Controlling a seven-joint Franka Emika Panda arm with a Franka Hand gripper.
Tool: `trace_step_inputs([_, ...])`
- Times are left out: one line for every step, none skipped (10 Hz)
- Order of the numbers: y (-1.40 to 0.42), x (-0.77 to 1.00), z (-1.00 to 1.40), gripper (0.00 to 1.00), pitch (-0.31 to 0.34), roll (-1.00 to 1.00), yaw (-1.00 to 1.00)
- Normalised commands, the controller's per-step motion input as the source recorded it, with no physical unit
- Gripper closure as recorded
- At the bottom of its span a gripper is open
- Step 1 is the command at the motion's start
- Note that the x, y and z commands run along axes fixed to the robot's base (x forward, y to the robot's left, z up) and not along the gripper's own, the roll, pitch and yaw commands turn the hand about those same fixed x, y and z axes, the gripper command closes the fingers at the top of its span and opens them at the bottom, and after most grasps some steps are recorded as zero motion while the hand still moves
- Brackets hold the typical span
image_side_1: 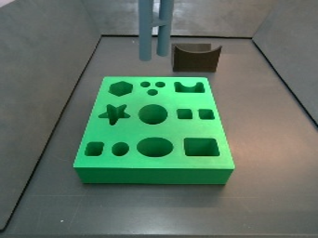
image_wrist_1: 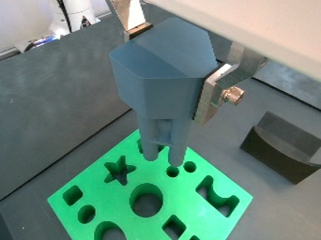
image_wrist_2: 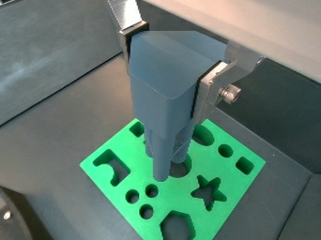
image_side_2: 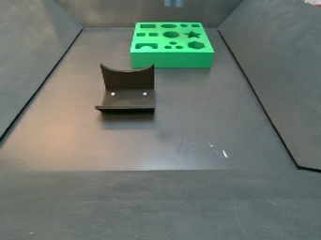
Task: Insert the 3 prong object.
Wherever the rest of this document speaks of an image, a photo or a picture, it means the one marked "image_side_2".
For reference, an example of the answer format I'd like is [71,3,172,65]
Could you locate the blue tape strips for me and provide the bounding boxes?
[165,0,185,8]

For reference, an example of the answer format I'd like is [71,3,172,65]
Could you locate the black curved holder bracket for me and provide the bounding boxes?
[95,65,156,113]

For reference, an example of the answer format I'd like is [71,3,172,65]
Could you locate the green shape sorter block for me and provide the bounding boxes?
[130,22,214,68]

